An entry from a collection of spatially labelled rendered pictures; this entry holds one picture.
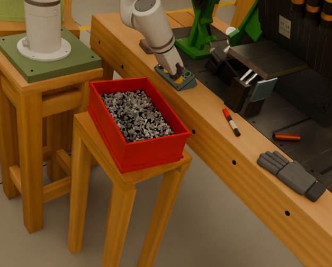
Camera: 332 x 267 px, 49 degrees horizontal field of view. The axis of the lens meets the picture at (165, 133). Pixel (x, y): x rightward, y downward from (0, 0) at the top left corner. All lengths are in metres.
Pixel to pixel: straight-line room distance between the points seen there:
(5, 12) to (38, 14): 0.52
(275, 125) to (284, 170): 0.26
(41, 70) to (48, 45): 0.11
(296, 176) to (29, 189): 1.08
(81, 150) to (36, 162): 0.30
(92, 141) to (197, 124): 0.35
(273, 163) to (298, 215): 0.16
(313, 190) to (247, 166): 0.20
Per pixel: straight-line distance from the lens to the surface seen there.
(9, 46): 1.48
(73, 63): 1.38
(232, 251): 2.03
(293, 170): 1.11
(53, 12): 1.35
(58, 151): 1.95
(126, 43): 1.53
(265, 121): 1.30
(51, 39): 1.39
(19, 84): 1.32
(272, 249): 2.14
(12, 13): 1.84
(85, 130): 1.21
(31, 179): 1.62
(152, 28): 1.06
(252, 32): 1.33
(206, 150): 1.24
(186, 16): 1.99
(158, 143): 1.06
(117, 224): 1.23
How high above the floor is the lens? 1.59
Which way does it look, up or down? 39 degrees down
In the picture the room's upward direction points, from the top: 15 degrees clockwise
